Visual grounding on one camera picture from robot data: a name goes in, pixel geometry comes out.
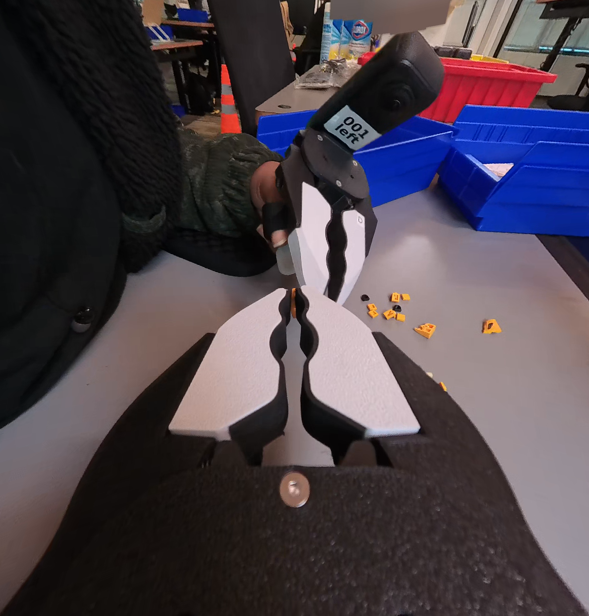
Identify orange lego pieces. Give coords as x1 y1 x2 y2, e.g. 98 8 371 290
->
367 291 503 391

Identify red storage bin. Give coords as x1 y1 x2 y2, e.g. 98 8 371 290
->
358 52 558 125

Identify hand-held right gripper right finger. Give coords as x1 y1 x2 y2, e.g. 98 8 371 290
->
297 285 421 441

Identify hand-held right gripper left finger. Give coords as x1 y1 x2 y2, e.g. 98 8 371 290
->
168 288 289 442

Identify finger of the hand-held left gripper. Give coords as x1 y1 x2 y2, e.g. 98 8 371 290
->
291 182 336 299
328 208 368 307

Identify black office chair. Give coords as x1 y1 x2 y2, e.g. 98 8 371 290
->
549 62 589 112

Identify orange traffic cone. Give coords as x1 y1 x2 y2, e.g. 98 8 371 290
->
220 63 242 134

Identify dark divider panel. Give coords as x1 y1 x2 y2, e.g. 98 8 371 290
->
208 0 295 138

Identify clear bag of parts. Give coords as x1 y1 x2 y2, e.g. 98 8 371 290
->
294 60 358 90

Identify person's left hand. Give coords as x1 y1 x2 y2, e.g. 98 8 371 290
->
250 161 291 251

